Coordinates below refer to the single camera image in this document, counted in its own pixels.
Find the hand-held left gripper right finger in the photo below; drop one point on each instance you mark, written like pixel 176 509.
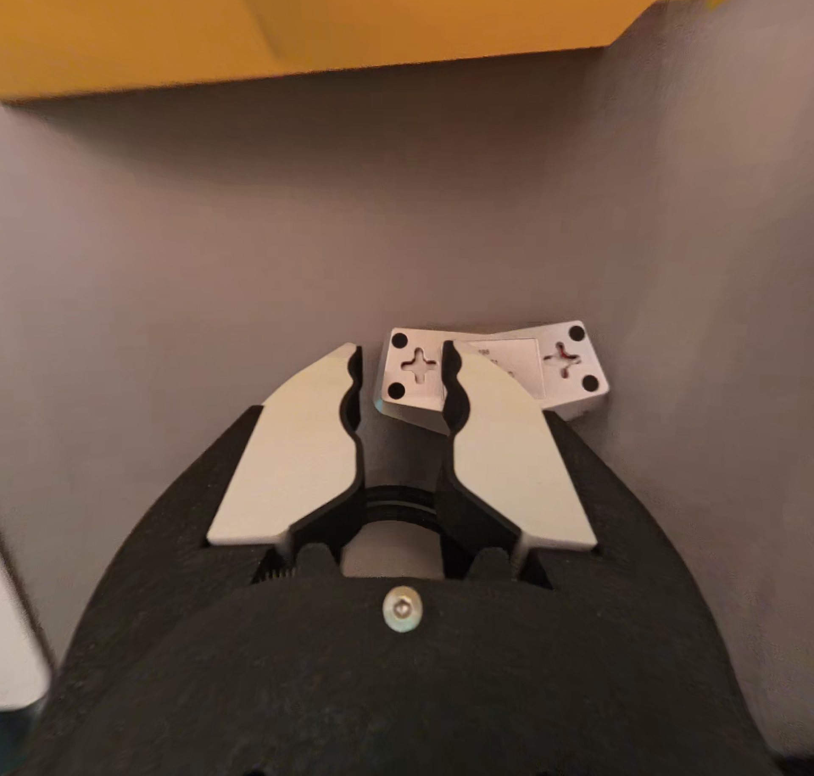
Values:
pixel 515 470

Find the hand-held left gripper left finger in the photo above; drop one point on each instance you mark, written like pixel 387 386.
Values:
pixel 292 470

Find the yellow plastic bin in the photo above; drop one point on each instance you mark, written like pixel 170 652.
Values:
pixel 318 13

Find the white board stand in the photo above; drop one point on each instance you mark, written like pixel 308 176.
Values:
pixel 19 630

